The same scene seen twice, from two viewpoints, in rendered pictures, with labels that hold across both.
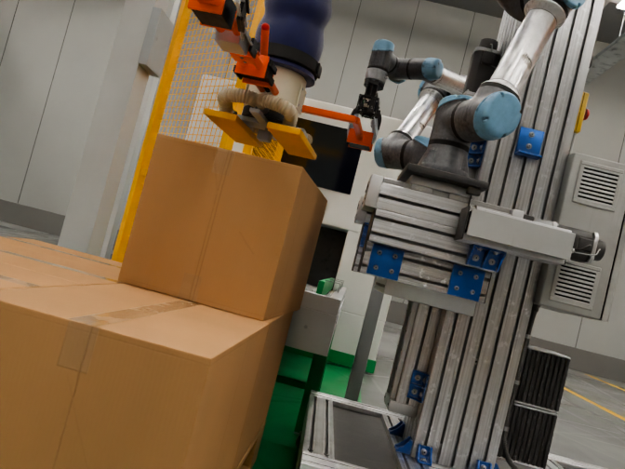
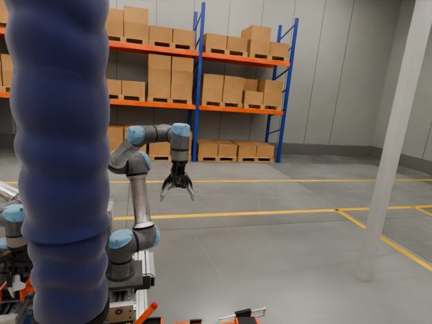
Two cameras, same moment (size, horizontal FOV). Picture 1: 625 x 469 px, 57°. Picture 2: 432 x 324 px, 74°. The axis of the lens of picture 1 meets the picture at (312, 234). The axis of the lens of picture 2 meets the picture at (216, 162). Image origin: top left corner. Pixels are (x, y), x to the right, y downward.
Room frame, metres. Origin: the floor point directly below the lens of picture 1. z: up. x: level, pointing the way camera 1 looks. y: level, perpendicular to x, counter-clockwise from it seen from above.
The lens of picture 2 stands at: (1.61, 1.10, 2.02)
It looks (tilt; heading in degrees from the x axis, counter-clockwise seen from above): 14 degrees down; 252
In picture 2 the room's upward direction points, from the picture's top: 5 degrees clockwise
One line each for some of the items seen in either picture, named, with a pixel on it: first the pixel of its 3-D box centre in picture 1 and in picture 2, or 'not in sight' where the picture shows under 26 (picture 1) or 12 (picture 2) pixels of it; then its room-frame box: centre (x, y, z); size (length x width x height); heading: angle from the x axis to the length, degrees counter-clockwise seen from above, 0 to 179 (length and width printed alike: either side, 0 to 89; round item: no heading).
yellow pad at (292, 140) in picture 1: (295, 138); not in sight; (1.75, 0.13, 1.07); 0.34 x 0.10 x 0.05; 171
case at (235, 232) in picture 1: (238, 234); not in sight; (1.76, 0.22, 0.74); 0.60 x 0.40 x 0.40; 172
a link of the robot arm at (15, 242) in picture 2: (376, 78); (18, 238); (2.00, -0.08, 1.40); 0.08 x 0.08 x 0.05
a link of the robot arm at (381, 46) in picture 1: (381, 57); (15, 220); (2.00, -0.08, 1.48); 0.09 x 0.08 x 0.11; 143
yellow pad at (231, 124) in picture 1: (237, 125); not in sight; (1.78, 0.31, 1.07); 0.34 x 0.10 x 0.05; 171
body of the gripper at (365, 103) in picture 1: (369, 99); (22, 257); (1.99, -0.08, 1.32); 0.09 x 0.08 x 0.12; 172
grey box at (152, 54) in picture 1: (156, 43); not in sight; (2.95, 1.03, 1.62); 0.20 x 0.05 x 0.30; 175
